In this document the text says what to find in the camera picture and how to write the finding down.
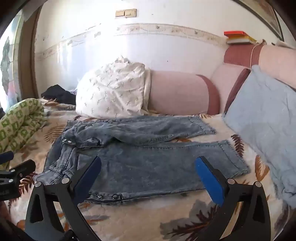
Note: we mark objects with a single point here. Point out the black cloth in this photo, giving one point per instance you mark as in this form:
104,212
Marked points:
57,93

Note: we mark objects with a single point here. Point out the white patterned pillow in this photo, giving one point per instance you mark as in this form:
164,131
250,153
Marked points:
111,92

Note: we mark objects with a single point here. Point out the pink bolster cushion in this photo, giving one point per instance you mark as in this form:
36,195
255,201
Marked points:
175,92

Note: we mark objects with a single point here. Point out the light blue quilt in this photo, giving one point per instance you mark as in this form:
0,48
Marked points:
261,115

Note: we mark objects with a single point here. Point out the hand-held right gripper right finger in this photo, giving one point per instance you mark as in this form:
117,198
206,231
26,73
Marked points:
209,180

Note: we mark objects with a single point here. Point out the beige light switch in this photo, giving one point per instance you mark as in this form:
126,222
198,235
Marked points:
130,13
120,14

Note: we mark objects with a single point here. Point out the pink and maroon headboard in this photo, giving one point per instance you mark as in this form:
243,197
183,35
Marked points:
275,60

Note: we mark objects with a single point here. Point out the orange book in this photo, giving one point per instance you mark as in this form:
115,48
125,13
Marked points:
234,33

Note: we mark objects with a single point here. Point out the green patterned blanket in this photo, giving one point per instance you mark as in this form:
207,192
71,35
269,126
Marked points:
18,122

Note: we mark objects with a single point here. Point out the wooden door with glass panel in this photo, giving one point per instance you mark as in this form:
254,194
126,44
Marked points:
27,58

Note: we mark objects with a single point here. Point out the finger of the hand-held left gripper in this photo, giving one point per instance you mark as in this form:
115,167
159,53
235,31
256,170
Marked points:
7,157
22,168

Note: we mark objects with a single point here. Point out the leaf print blanket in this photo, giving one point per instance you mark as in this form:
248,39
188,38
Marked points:
138,220

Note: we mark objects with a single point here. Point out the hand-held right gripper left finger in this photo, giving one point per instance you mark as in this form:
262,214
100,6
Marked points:
89,176

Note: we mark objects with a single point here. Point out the blue denim pants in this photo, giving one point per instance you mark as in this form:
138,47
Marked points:
138,166

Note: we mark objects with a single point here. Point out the large framed painting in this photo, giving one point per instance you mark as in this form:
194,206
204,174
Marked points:
266,16

